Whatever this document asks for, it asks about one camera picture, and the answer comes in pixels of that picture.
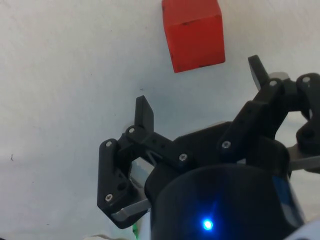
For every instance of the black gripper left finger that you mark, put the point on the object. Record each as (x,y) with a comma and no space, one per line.
(112,170)

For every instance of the red cube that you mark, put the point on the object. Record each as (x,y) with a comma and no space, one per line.
(195,40)

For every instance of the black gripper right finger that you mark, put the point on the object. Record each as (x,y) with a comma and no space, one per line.
(252,117)

